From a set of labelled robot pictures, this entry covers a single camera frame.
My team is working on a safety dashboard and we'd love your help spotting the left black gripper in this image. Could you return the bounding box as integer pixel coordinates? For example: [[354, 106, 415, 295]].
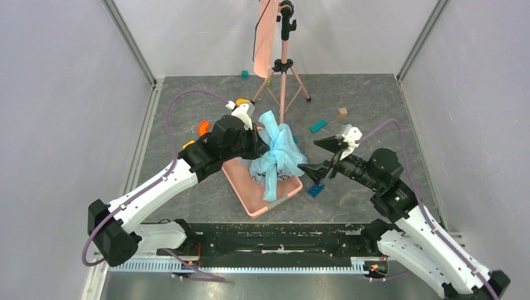
[[222, 122, 270, 162]]

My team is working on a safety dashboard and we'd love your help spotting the light blue plastic bag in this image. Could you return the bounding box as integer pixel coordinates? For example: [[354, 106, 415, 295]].
[[249, 111, 307, 202]]

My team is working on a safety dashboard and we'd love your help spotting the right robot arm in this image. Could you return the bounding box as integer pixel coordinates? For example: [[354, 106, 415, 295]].
[[299, 136, 511, 299]]

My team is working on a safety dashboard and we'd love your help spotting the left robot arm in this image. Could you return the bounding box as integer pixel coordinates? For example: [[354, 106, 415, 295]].
[[83, 115, 269, 267]]

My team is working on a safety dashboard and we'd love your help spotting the orange curved toy block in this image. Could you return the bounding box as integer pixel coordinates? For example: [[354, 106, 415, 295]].
[[197, 120, 210, 136]]

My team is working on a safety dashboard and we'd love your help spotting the teal long block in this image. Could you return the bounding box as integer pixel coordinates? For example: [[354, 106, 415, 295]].
[[309, 119, 327, 133]]

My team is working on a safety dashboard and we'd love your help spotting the blue rectangular toy brick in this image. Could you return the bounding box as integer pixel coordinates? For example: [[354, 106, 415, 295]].
[[307, 184, 325, 199]]

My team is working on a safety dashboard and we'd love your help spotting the small yellow block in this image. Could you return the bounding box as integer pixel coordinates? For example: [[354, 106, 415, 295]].
[[182, 140, 195, 149]]

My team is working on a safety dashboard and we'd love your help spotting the yellow toy block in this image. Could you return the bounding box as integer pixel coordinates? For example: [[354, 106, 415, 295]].
[[236, 98, 250, 106]]

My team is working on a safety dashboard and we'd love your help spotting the small wooden cube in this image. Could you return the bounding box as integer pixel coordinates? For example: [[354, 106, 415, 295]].
[[337, 107, 348, 118]]

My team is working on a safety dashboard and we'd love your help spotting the pink plastic basket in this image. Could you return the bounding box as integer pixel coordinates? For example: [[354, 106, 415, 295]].
[[222, 158, 303, 219]]

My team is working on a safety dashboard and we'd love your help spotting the pink tripod stand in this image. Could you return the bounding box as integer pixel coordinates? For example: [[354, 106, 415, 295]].
[[251, 1, 312, 123]]

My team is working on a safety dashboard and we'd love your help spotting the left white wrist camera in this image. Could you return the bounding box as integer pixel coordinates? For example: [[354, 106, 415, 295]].
[[226, 101, 255, 130]]

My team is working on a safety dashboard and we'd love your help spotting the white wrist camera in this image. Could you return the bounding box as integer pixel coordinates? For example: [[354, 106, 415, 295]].
[[226, 101, 255, 130], [336, 123, 363, 161]]

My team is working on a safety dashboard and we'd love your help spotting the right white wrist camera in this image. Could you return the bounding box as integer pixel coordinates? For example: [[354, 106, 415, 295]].
[[336, 123, 363, 161]]

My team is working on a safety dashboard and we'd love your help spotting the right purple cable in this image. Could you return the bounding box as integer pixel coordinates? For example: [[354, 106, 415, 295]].
[[356, 118, 500, 300]]

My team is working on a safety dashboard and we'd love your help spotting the purple cable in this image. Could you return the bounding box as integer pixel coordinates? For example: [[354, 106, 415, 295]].
[[356, 118, 500, 300], [81, 88, 229, 283]]

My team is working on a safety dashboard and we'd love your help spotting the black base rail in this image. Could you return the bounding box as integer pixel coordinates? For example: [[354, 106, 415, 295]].
[[157, 222, 383, 271]]

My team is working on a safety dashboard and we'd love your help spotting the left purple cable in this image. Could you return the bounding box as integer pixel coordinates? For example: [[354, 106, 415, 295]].
[[81, 88, 229, 283]]

